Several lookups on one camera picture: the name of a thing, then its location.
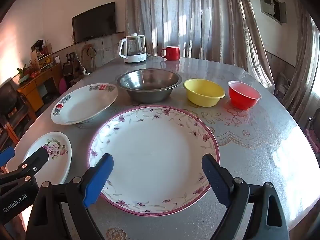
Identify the stainless steel bowl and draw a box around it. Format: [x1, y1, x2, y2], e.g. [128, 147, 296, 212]
[117, 69, 182, 103]

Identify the dark round-backed chair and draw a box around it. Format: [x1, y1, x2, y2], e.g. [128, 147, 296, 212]
[304, 107, 320, 160]

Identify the red plastic bowl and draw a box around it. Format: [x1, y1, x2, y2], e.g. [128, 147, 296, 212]
[228, 80, 262, 110]

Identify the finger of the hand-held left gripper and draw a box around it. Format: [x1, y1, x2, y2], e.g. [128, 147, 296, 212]
[0, 147, 49, 188]
[0, 146, 15, 167]

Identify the yellow plastic bowl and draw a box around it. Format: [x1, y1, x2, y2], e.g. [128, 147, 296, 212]
[183, 78, 226, 107]

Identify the dark armchair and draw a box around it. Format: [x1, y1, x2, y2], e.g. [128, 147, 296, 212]
[0, 79, 33, 150]

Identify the small cluttered shelf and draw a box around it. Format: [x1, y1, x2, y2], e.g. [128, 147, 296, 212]
[31, 40, 54, 69]

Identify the beige side window curtain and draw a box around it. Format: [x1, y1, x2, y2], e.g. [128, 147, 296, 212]
[275, 2, 320, 130]

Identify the white plate with red print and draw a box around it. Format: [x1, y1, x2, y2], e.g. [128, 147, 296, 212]
[51, 82, 118, 125]

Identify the orange wooden cabinet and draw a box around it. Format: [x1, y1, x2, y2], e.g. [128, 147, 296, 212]
[17, 62, 63, 113]

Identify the beige sheer curtain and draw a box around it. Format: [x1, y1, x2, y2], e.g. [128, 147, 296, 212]
[124, 0, 275, 88]

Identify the green plant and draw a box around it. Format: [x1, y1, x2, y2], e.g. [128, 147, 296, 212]
[16, 64, 30, 79]

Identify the patterned cushion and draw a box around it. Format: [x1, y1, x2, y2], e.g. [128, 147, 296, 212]
[274, 72, 292, 98]

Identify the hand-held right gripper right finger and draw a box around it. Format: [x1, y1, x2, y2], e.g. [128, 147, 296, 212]
[201, 153, 290, 240]

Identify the dark speaker box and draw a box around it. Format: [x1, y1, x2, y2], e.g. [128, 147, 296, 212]
[62, 61, 75, 77]

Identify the wall electrical box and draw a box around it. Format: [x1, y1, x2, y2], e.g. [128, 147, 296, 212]
[259, 0, 287, 25]

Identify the large pink-rimmed floral plate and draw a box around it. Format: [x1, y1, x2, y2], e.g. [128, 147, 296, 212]
[89, 106, 220, 217]

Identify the red mug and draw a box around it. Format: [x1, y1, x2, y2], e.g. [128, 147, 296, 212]
[160, 46, 180, 61]

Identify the white glass electric kettle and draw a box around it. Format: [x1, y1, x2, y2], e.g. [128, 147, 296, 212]
[118, 33, 147, 64]

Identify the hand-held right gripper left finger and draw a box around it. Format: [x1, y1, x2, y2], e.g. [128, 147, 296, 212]
[25, 153, 114, 240]

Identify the small rose-print plate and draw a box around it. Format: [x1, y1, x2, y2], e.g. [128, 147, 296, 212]
[22, 132, 72, 184]

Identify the black flat television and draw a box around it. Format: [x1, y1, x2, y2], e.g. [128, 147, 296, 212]
[72, 2, 117, 43]

